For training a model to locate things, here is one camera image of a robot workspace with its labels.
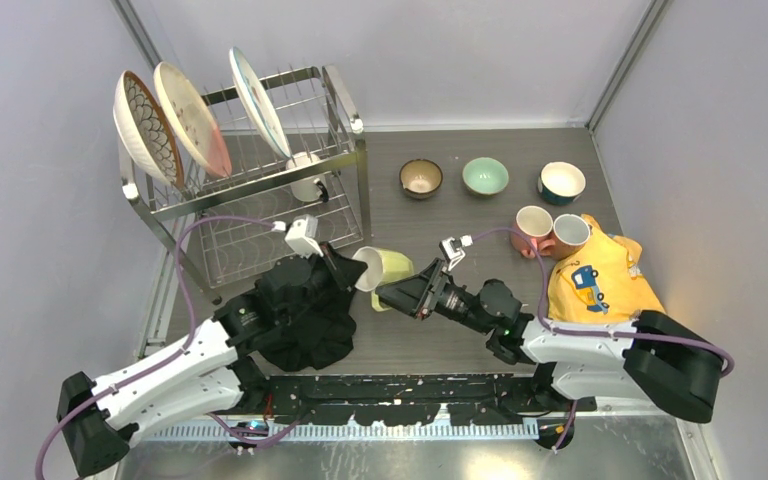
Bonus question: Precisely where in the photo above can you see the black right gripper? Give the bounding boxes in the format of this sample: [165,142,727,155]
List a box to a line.
[376,257,494,335]

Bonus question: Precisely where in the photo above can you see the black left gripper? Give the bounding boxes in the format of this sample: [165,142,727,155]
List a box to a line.
[280,240,366,326]

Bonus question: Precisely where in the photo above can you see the light green mug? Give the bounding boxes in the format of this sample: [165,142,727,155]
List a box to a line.
[351,246,415,312]

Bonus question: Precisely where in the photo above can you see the white ribbed mug black handle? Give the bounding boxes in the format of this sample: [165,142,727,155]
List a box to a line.
[285,151,331,204]

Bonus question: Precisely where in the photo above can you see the watermelon pattern plate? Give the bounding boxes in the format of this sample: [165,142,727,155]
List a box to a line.
[228,46,292,159]

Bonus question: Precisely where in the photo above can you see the pink and cream plate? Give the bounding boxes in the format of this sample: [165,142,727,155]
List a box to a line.
[153,61,232,179]

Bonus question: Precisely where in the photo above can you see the flower pattern brown-rim plate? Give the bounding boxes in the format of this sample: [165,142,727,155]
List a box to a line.
[113,70,184,189]

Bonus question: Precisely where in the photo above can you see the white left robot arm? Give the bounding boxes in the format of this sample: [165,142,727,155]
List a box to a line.
[56,243,367,477]

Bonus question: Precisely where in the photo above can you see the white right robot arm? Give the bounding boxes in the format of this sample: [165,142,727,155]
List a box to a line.
[375,259,733,424]

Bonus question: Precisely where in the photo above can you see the metal dish rack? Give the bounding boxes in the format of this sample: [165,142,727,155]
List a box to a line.
[119,64,371,305]

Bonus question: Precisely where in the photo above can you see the black cloth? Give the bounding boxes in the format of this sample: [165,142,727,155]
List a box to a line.
[254,245,362,373]

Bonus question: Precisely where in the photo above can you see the brown bowl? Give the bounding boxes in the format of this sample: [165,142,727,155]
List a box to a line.
[399,159,444,200]

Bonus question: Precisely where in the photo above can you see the mint green bowl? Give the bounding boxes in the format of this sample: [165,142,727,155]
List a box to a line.
[461,157,510,197]

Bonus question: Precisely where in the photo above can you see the dark blue bowl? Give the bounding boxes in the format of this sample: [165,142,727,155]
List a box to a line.
[537,161,587,206]

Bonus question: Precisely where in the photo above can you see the yellow cartoon cloth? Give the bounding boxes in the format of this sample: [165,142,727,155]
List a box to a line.
[548,214,666,324]

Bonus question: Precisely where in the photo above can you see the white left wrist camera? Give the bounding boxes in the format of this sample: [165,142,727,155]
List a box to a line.
[271,214,323,258]

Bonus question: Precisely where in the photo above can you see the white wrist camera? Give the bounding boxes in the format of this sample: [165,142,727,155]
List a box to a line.
[271,214,323,258]
[440,235,473,272]

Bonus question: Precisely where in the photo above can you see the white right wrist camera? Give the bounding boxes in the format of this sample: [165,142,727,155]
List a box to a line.
[440,235,473,272]

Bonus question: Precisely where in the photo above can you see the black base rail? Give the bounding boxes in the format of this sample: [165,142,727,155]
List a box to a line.
[220,374,571,426]

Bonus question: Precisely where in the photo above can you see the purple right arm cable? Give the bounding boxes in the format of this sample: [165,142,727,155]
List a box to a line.
[470,227,736,452]

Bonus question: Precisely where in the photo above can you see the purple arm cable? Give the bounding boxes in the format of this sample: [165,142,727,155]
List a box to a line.
[470,227,736,452]
[34,215,312,480]

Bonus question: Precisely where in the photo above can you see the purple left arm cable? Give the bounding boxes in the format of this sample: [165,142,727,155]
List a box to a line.
[34,215,312,480]

